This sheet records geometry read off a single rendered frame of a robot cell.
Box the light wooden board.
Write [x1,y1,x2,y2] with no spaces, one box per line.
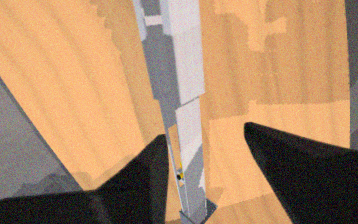
[0,0,350,224]

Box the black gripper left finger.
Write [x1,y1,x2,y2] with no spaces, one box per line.
[0,134,169,224]

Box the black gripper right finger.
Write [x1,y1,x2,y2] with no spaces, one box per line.
[244,122,358,224]

